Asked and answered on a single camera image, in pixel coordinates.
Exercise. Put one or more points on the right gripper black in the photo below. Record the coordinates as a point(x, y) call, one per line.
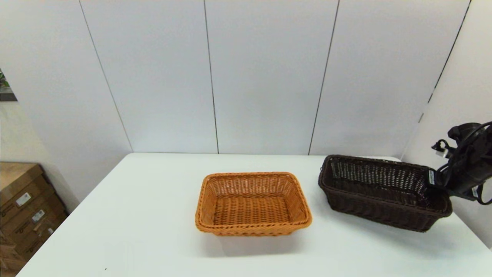
point(465, 177)

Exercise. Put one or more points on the dark brown wicker basket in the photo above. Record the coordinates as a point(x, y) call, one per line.
point(376, 209)

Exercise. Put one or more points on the orange wicker basket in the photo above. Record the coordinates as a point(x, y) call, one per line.
point(250, 209)

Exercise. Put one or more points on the labelled brown cardboard box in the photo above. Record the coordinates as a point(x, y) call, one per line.
point(27, 225)
point(36, 242)
point(15, 181)

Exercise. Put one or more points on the plain brown cardboard box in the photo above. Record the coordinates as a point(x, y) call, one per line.
point(9, 263)

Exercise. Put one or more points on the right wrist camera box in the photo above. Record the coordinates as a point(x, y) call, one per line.
point(442, 152)

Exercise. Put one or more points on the framed wall picture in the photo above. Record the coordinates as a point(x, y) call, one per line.
point(5, 86)

